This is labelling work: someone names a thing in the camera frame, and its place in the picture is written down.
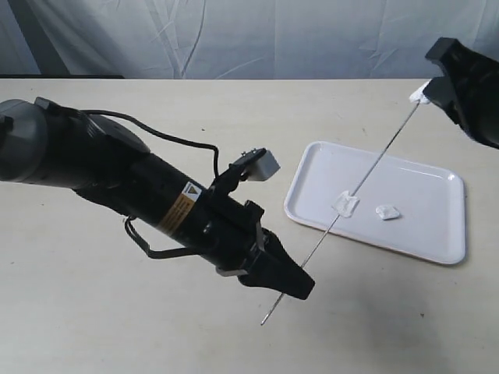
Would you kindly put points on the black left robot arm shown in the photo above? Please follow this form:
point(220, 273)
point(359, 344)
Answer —
point(167, 213)

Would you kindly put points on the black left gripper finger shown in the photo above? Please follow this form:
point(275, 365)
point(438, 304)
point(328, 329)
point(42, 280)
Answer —
point(275, 282)
point(277, 260)

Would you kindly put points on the white plastic tray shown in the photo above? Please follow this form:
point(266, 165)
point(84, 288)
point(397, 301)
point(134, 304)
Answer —
point(431, 201)

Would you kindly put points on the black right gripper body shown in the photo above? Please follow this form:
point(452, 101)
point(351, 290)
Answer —
point(475, 79)

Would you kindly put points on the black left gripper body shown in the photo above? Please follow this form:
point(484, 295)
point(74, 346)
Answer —
point(230, 235)

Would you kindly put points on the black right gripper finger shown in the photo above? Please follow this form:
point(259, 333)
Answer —
point(441, 92)
point(463, 123)

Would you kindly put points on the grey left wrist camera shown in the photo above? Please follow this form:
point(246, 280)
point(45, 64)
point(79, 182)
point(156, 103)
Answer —
point(258, 165)

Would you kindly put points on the thin metal skewer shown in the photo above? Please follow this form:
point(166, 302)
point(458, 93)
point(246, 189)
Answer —
point(359, 185)

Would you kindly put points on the white cotton piece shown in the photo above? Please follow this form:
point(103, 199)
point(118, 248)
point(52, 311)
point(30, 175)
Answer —
point(345, 204)
point(387, 212)
point(418, 96)

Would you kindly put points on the white backdrop curtain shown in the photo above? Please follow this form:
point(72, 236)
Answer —
point(238, 39)

